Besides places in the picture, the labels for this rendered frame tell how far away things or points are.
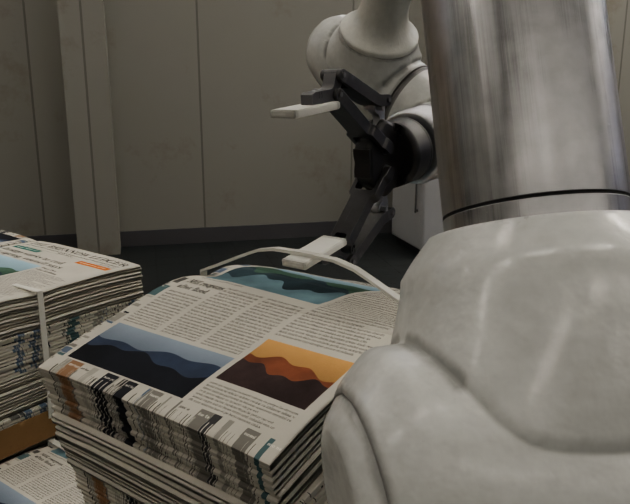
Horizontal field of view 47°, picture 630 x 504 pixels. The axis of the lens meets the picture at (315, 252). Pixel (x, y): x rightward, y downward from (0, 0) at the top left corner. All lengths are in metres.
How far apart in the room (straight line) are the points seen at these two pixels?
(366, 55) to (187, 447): 0.55
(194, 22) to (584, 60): 5.34
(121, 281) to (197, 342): 0.52
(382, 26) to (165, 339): 0.47
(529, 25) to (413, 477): 0.23
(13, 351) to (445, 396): 0.83
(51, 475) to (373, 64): 0.69
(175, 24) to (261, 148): 1.11
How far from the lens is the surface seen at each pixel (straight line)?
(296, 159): 5.83
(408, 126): 0.81
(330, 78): 0.72
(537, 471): 0.33
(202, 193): 5.76
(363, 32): 0.94
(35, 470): 1.10
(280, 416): 0.54
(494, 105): 0.38
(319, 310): 0.67
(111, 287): 1.16
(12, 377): 1.10
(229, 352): 0.63
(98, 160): 5.47
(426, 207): 5.23
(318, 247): 0.72
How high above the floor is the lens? 1.36
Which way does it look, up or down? 14 degrees down
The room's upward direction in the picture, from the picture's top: straight up
